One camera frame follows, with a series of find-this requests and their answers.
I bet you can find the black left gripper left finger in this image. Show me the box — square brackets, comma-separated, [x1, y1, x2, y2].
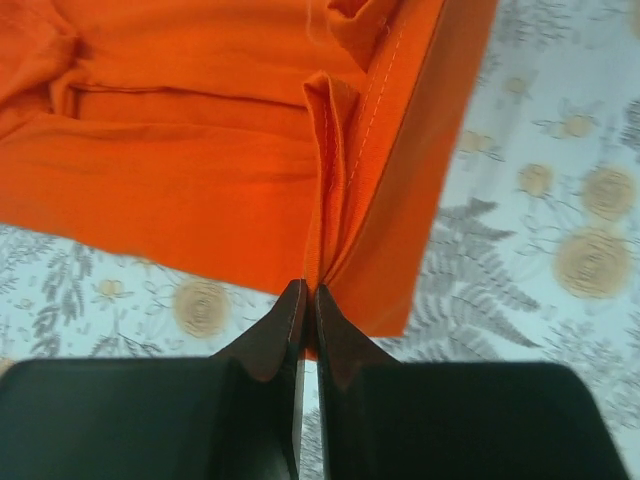
[1, 280, 308, 479]

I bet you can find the floral patterned table mat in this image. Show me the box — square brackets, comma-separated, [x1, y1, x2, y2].
[1, 1, 639, 478]

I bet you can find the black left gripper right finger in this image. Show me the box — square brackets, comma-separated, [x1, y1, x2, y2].
[315, 287, 628, 479]

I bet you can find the orange t shirt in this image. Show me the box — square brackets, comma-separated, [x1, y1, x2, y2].
[1, 1, 496, 361]

